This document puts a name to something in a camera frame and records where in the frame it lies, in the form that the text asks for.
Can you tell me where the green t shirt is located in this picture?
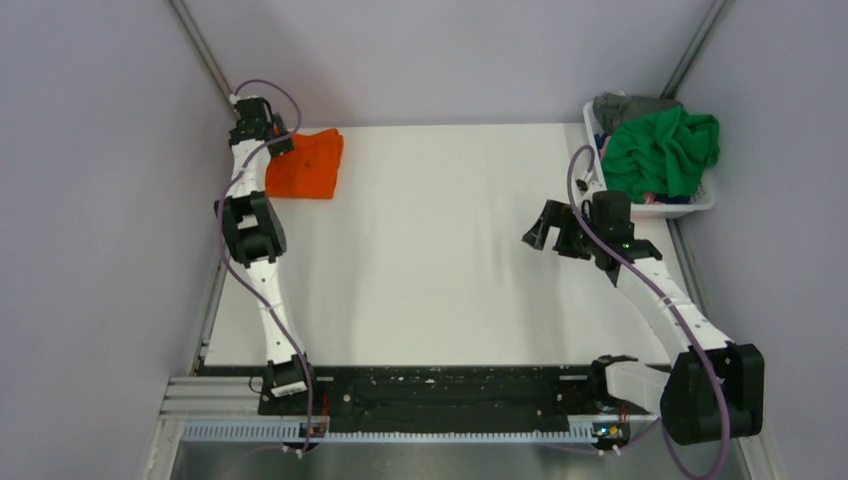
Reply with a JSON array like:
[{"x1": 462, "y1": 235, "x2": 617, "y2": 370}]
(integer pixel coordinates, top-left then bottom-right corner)
[{"x1": 601, "y1": 106, "x2": 721, "y2": 204}]

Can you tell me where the grey corner post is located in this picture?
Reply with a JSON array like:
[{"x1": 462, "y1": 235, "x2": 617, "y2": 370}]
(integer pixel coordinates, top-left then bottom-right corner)
[
  {"x1": 166, "y1": 0, "x2": 232, "y2": 107},
  {"x1": 660, "y1": 0, "x2": 735, "y2": 99}
]

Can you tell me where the grey aluminium frame rail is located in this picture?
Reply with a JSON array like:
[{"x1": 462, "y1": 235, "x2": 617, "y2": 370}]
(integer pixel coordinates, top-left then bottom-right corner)
[{"x1": 161, "y1": 366, "x2": 659, "y2": 447}]

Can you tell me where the grey t shirt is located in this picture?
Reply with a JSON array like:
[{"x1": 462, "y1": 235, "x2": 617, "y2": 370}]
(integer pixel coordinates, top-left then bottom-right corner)
[{"x1": 592, "y1": 92, "x2": 682, "y2": 134}]

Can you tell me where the orange t shirt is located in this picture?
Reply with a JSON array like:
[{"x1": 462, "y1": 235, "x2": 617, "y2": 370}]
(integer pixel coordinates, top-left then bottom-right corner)
[{"x1": 265, "y1": 128, "x2": 344, "y2": 200}]

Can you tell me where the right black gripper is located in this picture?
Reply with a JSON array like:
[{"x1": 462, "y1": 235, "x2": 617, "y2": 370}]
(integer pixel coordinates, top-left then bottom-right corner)
[{"x1": 523, "y1": 199, "x2": 604, "y2": 261}]

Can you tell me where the left grey corner post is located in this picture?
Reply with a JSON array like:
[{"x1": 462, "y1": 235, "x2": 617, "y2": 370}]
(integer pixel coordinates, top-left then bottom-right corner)
[{"x1": 166, "y1": 0, "x2": 232, "y2": 107}]

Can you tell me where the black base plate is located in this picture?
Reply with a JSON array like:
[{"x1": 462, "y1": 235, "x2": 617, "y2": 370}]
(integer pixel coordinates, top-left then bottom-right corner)
[{"x1": 202, "y1": 366, "x2": 645, "y2": 435}]

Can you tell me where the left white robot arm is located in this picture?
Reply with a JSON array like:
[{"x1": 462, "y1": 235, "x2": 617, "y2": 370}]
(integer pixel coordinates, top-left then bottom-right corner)
[{"x1": 215, "y1": 94, "x2": 321, "y2": 414}]

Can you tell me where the white plastic laundry basket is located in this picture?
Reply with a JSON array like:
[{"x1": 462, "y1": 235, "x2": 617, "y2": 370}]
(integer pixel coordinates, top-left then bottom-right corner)
[{"x1": 577, "y1": 101, "x2": 717, "y2": 219}]

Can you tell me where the right grey corner post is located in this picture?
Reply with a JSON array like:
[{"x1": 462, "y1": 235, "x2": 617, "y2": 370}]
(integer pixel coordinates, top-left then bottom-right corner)
[{"x1": 660, "y1": 0, "x2": 735, "y2": 99}]

